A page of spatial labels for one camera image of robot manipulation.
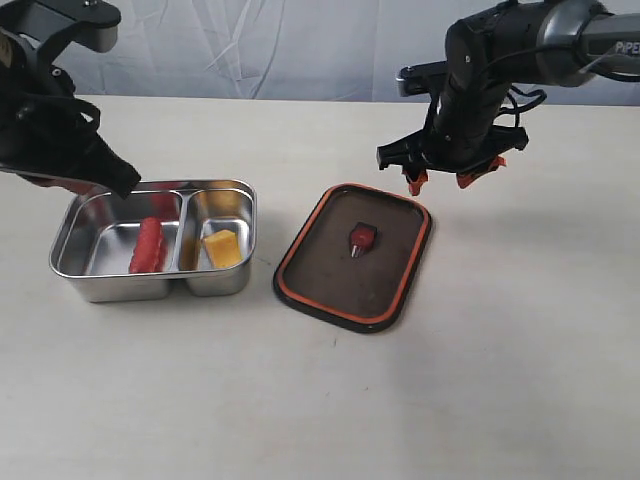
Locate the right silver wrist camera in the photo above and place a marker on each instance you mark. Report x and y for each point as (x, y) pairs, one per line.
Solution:
(425, 79)

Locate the dark transparent box lid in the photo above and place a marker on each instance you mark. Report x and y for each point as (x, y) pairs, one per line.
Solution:
(354, 259)

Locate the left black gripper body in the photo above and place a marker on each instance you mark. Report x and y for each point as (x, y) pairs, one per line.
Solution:
(46, 131)

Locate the steel two-compartment lunch box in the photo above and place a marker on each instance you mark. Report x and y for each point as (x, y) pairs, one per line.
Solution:
(201, 233)

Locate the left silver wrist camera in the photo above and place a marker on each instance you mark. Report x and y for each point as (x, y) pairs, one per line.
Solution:
(56, 24)

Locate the yellow toy cheese wedge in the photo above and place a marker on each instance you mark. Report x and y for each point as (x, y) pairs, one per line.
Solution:
(222, 248)

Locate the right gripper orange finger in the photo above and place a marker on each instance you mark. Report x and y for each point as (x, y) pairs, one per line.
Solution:
(465, 179)
(415, 179)

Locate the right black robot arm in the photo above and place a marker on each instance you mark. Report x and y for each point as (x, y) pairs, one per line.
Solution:
(498, 62)

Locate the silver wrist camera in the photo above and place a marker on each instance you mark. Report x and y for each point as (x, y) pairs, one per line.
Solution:
(425, 79)
(56, 24)

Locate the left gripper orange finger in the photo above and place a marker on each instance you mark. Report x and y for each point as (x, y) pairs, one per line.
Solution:
(38, 181)
(77, 187)

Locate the red toy sausage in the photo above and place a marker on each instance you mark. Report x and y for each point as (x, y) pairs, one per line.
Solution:
(150, 250)

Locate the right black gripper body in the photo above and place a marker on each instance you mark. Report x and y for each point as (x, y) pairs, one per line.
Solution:
(458, 135)

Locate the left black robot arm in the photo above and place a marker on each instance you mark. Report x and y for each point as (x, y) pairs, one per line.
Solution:
(49, 136)

